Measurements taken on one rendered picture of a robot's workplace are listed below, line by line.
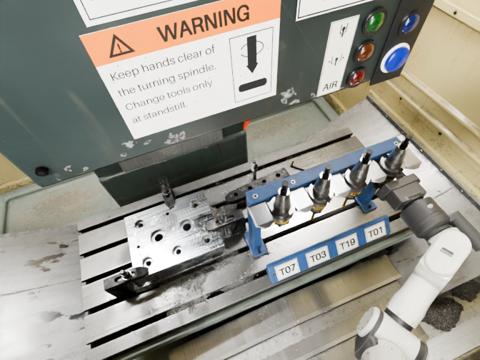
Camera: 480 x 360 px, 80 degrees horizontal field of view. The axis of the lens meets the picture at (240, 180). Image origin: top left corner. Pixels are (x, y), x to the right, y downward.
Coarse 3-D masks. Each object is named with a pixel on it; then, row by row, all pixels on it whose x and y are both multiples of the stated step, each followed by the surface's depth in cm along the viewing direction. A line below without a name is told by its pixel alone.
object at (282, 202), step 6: (288, 192) 66; (276, 198) 68; (282, 198) 66; (288, 198) 66; (276, 204) 69; (282, 204) 68; (288, 204) 68; (276, 210) 70; (282, 210) 69; (288, 210) 70
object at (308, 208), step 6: (294, 192) 75; (300, 192) 74; (306, 192) 74; (294, 198) 74; (300, 198) 74; (306, 198) 73; (300, 204) 72; (306, 204) 72; (312, 204) 72; (300, 210) 72; (306, 210) 72
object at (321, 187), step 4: (320, 176) 68; (316, 180) 71; (320, 180) 68; (324, 180) 67; (328, 180) 67; (316, 184) 70; (320, 184) 69; (324, 184) 68; (328, 184) 69; (312, 188) 74; (316, 188) 71; (320, 188) 70; (324, 188) 69; (328, 188) 70; (316, 192) 71; (320, 192) 71; (324, 192) 70; (328, 192) 71; (316, 196) 72; (320, 196) 72; (324, 196) 72
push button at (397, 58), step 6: (402, 48) 32; (390, 54) 32; (396, 54) 32; (402, 54) 32; (408, 54) 33; (390, 60) 32; (396, 60) 33; (402, 60) 33; (384, 66) 33; (390, 66) 33; (396, 66) 34
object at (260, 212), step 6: (258, 204) 73; (264, 204) 73; (252, 210) 72; (258, 210) 72; (264, 210) 72; (252, 216) 71; (258, 216) 71; (264, 216) 71; (270, 216) 71; (258, 222) 70; (264, 222) 70; (270, 222) 70; (264, 228) 70
